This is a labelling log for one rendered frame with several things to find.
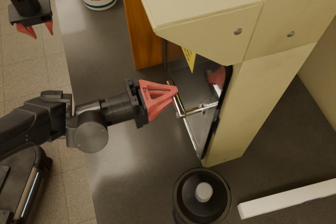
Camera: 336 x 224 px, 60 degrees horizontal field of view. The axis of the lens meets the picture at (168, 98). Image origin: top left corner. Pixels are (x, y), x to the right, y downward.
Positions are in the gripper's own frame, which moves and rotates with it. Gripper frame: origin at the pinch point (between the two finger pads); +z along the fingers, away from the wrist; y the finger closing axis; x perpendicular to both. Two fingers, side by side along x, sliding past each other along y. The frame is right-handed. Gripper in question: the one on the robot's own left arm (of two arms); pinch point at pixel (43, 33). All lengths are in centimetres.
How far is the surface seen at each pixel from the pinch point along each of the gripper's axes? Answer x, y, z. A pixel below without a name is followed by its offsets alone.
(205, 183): -54, 26, -10
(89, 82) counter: -8.4, 7.6, 16.2
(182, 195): -55, 22, -7
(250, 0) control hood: -45, 31, -40
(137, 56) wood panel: -8.4, 23.8, 9.8
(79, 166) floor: 2, -20, 110
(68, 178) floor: -3, -28, 110
